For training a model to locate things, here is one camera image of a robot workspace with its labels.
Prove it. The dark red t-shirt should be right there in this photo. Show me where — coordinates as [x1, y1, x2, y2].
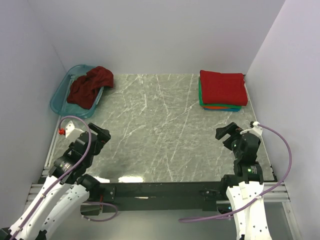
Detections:
[66, 66, 114, 110]

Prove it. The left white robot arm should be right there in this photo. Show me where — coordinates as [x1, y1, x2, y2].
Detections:
[0, 121, 111, 240]

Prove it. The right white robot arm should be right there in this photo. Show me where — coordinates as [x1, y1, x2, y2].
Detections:
[215, 121, 272, 240]

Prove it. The folded blue t-shirt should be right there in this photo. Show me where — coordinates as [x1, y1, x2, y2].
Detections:
[203, 108, 240, 112]

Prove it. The folded orange t-shirt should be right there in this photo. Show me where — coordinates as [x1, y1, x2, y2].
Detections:
[202, 106, 238, 109]

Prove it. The folded red t-shirt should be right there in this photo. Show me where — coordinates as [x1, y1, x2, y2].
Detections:
[199, 70, 248, 106]

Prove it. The blue transparent plastic bin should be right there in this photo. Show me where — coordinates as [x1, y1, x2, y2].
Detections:
[50, 64, 104, 119]

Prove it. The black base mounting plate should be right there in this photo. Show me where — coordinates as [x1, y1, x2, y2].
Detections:
[88, 181, 231, 213]

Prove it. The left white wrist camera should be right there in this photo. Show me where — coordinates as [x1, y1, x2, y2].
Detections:
[58, 120, 84, 142]

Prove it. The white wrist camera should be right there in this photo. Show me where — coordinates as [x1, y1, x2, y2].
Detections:
[240, 121, 263, 138]
[58, 120, 84, 142]

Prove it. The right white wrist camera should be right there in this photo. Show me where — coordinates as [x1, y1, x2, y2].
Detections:
[240, 121, 263, 138]

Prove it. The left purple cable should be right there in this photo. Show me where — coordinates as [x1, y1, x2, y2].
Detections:
[12, 115, 119, 236]

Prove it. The purple cable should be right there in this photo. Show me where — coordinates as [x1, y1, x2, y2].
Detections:
[178, 124, 293, 224]
[12, 115, 119, 236]

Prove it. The aluminium frame rail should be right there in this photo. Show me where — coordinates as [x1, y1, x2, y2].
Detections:
[26, 182, 290, 205]

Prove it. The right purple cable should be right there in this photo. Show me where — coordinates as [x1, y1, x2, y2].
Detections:
[178, 124, 293, 224]

